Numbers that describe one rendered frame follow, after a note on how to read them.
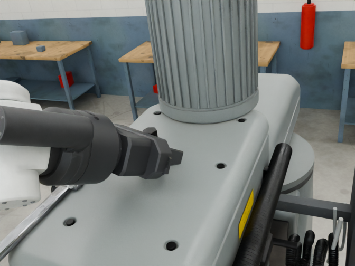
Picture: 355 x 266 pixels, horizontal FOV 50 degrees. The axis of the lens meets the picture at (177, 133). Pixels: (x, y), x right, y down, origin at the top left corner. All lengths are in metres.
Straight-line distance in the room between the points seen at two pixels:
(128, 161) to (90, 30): 5.46
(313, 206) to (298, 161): 0.30
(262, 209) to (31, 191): 0.37
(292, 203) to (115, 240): 0.53
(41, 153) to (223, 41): 0.36
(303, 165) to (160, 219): 0.74
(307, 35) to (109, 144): 4.29
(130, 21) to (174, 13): 4.86
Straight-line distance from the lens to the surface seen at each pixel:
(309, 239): 0.96
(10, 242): 0.52
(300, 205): 0.91
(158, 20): 0.67
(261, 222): 0.60
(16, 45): 6.47
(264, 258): 0.72
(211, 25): 0.63
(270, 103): 1.07
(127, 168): 0.47
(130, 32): 5.54
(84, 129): 0.39
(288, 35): 4.83
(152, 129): 0.55
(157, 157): 0.48
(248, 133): 0.66
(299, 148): 1.25
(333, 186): 3.74
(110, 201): 0.54
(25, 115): 0.36
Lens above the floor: 2.21
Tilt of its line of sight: 28 degrees down
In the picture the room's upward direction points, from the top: 7 degrees counter-clockwise
